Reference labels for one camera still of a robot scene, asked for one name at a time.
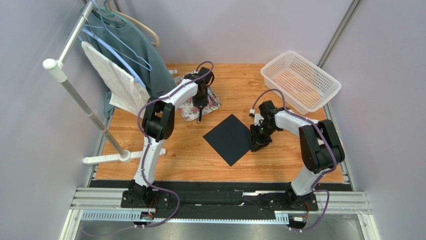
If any teal green shirt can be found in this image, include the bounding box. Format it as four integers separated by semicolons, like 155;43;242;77
82;9;177;98

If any blue clothes hanger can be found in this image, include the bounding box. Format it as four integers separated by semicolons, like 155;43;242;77
82;28;146;88

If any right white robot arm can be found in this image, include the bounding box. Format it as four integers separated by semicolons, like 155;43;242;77
249;100;345;209

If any wooden clothes hanger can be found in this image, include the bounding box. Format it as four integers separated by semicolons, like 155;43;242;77
109;9;161;48

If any white clothes rack stand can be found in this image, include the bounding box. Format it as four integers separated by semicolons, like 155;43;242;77
42;0;178;166

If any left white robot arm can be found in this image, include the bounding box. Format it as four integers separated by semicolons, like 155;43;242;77
121;66;214;208

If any green clothes hanger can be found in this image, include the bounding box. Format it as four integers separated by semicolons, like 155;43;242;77
98;0;129;23

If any black paper napkin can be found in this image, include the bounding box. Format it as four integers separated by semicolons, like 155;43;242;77
203;114;252;166

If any white towel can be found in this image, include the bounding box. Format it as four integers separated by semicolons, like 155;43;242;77
81;41;150;116

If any white plastic basket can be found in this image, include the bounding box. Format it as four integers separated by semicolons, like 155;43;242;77
260;50;342;115

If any floral cloth mat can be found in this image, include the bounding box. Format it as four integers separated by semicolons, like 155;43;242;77
173;74;222;123

